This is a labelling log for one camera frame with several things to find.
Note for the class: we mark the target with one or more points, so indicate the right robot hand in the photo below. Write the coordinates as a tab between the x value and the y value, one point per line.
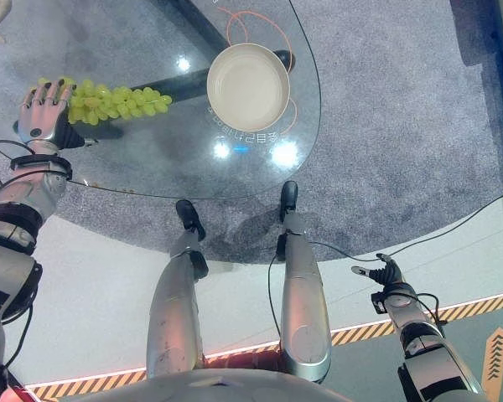
386	271

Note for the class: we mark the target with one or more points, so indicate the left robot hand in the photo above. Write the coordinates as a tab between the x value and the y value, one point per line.
42	109

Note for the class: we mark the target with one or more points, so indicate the green grape bunch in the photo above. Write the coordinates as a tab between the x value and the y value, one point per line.
117	102

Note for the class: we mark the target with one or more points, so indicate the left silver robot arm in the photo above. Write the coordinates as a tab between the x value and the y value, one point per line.
14	247

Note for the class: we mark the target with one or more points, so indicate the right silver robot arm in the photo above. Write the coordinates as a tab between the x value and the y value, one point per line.
427	343

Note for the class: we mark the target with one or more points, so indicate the cream round plate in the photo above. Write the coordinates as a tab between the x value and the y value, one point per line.
248	86

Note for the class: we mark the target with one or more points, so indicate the right silver robot leg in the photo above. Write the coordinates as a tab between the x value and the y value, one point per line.
302	293

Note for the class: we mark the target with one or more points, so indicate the silver robot leg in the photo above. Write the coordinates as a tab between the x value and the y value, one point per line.
178	293
302	293

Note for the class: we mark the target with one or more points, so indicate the round glass table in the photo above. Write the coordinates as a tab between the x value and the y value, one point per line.
159	96

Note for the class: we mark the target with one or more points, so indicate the grey carpet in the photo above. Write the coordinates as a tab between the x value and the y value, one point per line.
360	138

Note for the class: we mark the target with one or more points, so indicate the left silver robot leg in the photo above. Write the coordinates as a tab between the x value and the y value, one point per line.
178	293

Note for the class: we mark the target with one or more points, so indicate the silver robot torso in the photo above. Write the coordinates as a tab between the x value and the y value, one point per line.
193	385

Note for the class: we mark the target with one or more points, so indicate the black table leg frame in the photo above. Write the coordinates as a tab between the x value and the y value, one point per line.
180	63

